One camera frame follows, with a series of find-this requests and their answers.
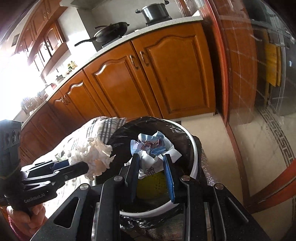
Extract yellow foam fruit net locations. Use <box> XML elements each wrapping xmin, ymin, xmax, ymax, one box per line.
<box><xmin>136</xmin><ymin>172</ymin><xmax>167</xmax><ymax>200</ymax></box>

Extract white tissue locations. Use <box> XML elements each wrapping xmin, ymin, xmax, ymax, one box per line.
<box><xmin>69</xmin><ymin>138</ymin><xmax>114</xmax><ymax>181</ymax></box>

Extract white blue paper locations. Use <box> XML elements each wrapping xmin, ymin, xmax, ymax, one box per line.
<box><xmin>130</xmin><ymin>131</ymin><xmax>182</xmax><ymax>179</ymax></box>

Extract white round trash bin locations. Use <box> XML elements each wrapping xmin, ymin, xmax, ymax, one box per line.
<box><xmin>119</xmin><ymin>119</ymin><xmax>199</xmax><ymax>218</ymax></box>

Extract white kitchen countertop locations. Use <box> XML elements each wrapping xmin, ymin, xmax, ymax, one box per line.
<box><xmin>22</xmin><ymin>16</ymin><xmax>204</xmax><ymax>129</ymax></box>

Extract wooden lower kitchen cabinets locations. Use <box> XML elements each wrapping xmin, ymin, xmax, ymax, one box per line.
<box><xmin>20</xmin><ymin>21</ymin><xmax>216</xmax><ymax>166</ymax></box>

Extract wooden kitchen cabinets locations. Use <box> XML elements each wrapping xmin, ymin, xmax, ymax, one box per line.
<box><xmin>20</xmin><ymin>21</ymin><xmax>216</xmax><ymax>166</ymax></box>
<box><xmin>15</xmin><ymin>1</ymin><xmax>69</xmax><ymax>79</ymax></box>

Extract wooden upper kitchen cabinets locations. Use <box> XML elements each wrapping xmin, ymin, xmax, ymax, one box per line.
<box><xmin>15</xmin><ymin>1</ymin><xmax>69</xmax><ymax>79</ymax></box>

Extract person's left hand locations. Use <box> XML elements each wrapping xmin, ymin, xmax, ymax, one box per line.
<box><xmin>6</xmin><ymin>204</ymin><xmax>48</xmax><ymax>238</ymax></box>

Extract plaid checkered tablecloth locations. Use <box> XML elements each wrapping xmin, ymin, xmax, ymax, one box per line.
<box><xmin>33</xmin><ymin>116</ymin><xmax>126</xmax><ymax>218</ymax></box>

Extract condiment bottles on counter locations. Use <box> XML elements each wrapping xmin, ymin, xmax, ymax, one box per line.
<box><xmin>68</xmin><ymin>61</ymin><xmax>77</xmax><ymax>72</ymax></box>

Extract black wok pan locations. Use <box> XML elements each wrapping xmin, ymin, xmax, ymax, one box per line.
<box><xmin>74</xmin><ymin>22</ymin><xmax>130</xmax><ymax>47</ymax></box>

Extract steel cooking pot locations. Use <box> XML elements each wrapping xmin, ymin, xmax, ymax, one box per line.
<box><xmin>135</xmin><ymin>1</ymin><xmax>172</xmax><ymax>26</ymax></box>

